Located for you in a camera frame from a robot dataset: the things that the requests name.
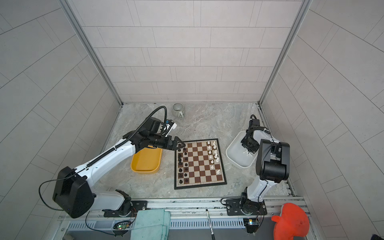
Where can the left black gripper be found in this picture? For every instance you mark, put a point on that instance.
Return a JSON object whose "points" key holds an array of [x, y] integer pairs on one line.
{"points": [[174, 143]]}

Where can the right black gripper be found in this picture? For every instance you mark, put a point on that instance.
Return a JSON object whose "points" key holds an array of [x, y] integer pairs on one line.
{"points": [[252, 149]]}

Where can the yellow plastic tray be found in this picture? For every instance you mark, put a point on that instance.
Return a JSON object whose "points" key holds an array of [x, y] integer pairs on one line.
{"points": [[147, 161]]}

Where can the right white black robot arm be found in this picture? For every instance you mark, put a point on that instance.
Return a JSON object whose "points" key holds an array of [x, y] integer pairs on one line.
{"points": [[272, 165]]}

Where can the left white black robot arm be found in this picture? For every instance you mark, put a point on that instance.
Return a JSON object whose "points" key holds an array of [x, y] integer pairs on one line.
{"points": [[73, 189]]}

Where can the black chess pieces on board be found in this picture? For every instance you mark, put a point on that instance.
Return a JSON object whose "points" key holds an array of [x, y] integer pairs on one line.
{"points": [[182, 166]]}

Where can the white chess pieces on board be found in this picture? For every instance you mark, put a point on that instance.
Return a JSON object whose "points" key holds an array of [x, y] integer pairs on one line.
{"points": [[214, 159]]}

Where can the white plastic tray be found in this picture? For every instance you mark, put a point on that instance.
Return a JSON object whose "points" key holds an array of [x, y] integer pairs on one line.
{"points": [[243, 158]]}

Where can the brown white chessboard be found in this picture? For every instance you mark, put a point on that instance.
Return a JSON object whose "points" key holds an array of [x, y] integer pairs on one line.
{"points": [[199, 173]]}

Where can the white ribbed ceramic cup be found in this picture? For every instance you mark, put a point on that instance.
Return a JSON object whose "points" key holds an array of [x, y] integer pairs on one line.
{"points": [[178, 110]]}

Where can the green cloth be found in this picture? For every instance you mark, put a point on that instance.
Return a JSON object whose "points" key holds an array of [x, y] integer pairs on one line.
{"points": [[151, 225]]}

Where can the red plastic funnel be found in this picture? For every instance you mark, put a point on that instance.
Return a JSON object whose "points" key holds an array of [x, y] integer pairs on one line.
{"points": [[292, 222]]}

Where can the black pen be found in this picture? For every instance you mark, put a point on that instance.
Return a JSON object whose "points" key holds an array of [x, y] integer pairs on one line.
{"points": [[210, 224]]}

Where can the aluminium rail frame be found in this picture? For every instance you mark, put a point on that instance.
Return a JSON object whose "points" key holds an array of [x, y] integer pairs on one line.
{"points": [[188, 221]]}

